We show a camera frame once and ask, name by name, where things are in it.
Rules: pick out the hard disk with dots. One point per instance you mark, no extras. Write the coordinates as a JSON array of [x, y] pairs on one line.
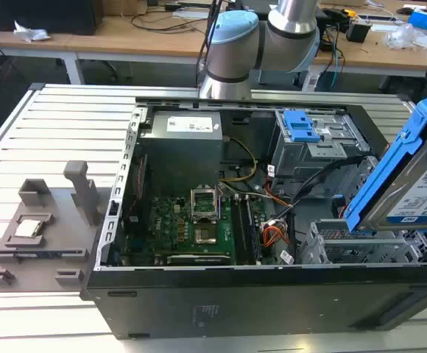
[[419, 195]]

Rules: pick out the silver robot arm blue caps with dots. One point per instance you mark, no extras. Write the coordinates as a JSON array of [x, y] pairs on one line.
[[232, 55]]

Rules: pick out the metal disk bay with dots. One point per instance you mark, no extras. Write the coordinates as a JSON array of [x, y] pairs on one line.
[[364, 250]]

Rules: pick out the black RAM slot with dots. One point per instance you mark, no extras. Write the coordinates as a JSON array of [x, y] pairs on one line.
[[238, 228], [253, 231]]

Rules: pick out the clear plastic bag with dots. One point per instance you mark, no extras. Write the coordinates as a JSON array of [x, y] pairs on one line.
[[401, 36]]

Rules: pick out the small black box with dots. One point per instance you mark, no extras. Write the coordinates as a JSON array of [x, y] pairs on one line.
[[359, 31]]

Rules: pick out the blue plastic cage latch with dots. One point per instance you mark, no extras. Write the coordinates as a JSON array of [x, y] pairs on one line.
[[302, 127]]

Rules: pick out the grey metal drive cage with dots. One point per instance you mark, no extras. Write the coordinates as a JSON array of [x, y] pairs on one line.
[[309, 162]]

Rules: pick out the metal locking lever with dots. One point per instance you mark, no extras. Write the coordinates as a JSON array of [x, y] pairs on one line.
[[219, 206]]

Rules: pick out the grey power supply unit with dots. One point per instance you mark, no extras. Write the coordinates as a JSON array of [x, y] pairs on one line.
[[180, 154]]

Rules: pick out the wooden desk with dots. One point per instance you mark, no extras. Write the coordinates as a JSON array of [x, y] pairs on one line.
[[125, 46]]

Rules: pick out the black graphics card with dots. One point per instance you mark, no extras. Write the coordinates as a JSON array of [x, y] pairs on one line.
[[198, 259]]

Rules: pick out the green motherboard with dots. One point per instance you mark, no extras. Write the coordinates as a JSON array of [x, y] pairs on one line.
[[162, 220]]

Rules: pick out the black PC case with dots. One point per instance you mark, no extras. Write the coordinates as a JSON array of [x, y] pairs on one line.
[[235, 305]]

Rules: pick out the black computer tower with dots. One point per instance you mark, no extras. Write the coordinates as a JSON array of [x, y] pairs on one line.
[[40, 16]]

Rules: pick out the crumpled white paper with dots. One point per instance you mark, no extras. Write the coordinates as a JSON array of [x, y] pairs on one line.
[[31, 33]]

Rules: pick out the silver CPU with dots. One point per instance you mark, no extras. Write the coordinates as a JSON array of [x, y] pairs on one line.
[[28, 228]]

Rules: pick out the grey parts rack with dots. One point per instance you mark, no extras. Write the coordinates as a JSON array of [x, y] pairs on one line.
[[44, 264]]

